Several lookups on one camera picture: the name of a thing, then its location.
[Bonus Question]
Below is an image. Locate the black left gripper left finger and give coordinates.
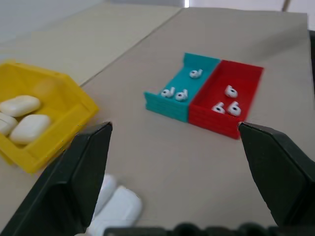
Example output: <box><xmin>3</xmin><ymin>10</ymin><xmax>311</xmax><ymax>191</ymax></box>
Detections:
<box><xmin>0</xmin><ymin>121</ymin><xmax>114</xmax><ymax>236</ymax></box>

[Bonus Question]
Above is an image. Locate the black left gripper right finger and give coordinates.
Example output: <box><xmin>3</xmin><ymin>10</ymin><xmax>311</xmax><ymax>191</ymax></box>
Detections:
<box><xmin>237</xmin><ymin>121</ymin><xmax>315</xmax><ymax>227</ymax></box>

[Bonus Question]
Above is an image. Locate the yellow plastic bin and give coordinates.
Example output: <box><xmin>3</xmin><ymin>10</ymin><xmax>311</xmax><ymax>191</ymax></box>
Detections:
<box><xmin>0</xmin><ymin>59</ymin><xmax>100</xmax><ymax>174</ymax></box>

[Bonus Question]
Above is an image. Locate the white earbud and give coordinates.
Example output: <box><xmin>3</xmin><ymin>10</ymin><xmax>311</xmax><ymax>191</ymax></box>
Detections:
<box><xmin>227</xmin><ymin>101</ymin><xmax>242</xmax><ymax>116</ymax></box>
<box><xmin>224</xmin><ymin>85</ymin><xmax>238</xmax><ymax>97</ymax></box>
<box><xmin>175</xmin><ymin>89</ymin><xmax>189</xmax><ymax>102</ymax></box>
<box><xmin>189</xmin><ymin>69</ymin><xmax>204</xmax><ymax>79</ymax></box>
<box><xmin>160</xmin><ymin>87</ymin><xmax>176</xmax><ymax>99</ymax></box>
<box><xmin>212</xmin><ymin>102</ymin><xmax>226</xmax><ymax>115</ymax></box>

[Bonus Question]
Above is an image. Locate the red plastic tray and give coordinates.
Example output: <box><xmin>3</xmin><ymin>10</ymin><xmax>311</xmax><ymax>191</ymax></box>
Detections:
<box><xmin>188</xmin><ymin>59</ymin><xmax>264</xmax><ymax>140</ymax></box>

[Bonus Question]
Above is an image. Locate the teal plastic tray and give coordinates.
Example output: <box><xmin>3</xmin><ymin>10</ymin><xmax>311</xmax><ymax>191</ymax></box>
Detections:
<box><xmin>144</xmin><ymin>52</ymin><xmax>221</xmax><ymax>123</ymax></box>

